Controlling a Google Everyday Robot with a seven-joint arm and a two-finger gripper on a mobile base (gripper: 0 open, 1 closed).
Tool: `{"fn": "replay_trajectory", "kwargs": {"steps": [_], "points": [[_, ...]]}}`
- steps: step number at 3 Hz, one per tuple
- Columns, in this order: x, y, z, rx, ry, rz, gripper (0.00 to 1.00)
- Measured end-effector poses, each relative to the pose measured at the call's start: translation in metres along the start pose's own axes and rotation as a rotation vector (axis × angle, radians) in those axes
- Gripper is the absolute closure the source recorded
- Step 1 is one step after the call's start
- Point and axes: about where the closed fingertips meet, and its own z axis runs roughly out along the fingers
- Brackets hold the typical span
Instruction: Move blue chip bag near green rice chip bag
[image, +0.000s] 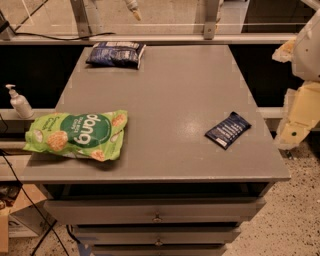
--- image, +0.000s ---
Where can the left metal bracket post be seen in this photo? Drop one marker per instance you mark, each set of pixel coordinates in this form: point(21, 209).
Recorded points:
point(80, 15)

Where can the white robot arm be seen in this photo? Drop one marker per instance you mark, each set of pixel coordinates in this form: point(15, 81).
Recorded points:
point(305, 61)

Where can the grey drawer cabinet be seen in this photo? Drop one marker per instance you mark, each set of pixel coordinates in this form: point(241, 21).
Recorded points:
point(172, 100)

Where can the top grey drawer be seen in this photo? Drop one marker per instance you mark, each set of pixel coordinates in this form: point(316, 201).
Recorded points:
point(154, 211)

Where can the blue chip bag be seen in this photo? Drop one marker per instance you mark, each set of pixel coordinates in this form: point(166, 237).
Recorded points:
point(116, 54)

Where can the green rice chip bag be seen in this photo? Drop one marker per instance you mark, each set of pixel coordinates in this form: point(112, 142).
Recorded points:
point(97, 136)

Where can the small dark blue snack packet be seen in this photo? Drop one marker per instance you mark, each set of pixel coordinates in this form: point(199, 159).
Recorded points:
point(226, 132)

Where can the right metal bracket post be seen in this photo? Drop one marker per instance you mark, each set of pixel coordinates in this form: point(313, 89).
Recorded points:
point(211, 13)

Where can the metal bracket post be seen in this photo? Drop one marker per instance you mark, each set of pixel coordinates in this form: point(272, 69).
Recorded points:
point(211, 13)
point(80, 15)

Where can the grey drawer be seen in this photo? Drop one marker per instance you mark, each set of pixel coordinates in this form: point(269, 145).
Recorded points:
point(157, 235)
point(154, 211)
point(165, 250)

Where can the grey metal shelf rail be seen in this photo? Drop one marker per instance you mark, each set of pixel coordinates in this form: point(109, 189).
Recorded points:
point(218, 39)

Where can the bottom grey drawer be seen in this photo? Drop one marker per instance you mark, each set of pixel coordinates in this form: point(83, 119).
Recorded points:
point(165, 250)

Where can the white pump dispenser bottle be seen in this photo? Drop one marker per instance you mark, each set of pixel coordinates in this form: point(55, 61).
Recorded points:
point(19, 103)

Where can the hanging cream nozzle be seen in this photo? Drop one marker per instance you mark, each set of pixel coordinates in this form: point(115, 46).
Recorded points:
point(133, 7)

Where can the middle grey drawer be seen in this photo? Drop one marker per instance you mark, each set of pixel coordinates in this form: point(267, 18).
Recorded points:
point(157, 235)

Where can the cardboard box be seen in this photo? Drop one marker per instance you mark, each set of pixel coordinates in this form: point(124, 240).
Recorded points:
point(21, 213)

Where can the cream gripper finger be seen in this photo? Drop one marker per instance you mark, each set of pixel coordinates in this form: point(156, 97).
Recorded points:
point(284, 52)
point(301, 113)

